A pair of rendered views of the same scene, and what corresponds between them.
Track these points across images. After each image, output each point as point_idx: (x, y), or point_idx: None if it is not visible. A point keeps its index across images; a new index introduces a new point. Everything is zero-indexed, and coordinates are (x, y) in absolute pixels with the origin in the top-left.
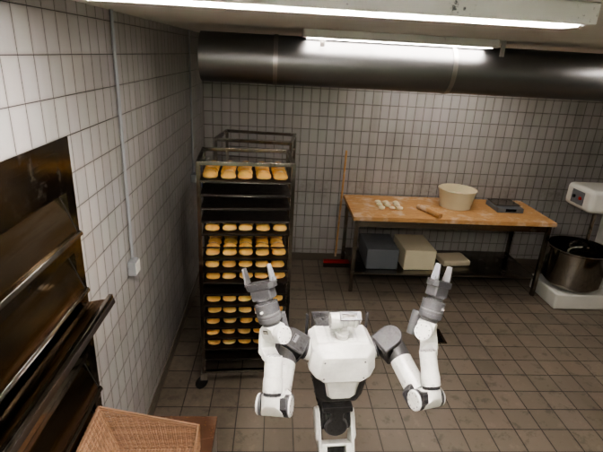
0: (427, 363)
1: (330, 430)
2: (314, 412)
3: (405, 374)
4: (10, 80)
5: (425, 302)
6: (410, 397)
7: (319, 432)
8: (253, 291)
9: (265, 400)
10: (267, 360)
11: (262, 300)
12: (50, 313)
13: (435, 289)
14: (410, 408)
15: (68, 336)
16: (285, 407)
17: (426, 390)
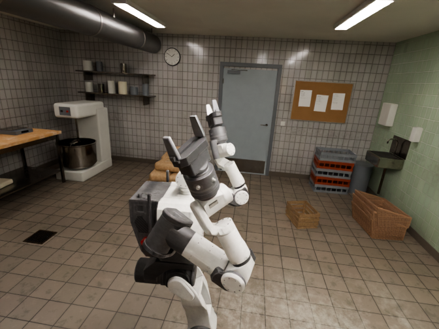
0: (236, 170)
1: (194, 281)
2: (176, 284)
3: None
4: None
5: (219, 130)
6: (239, 198)
7: (193, 289)
8: (193, 160)
9: (248, 266)
10: (230, 228)
11: (206, 165)
12: None
13: (221, 118)
14: (240, 205)
15: None
16: (254, 255)
17: (243, 186)
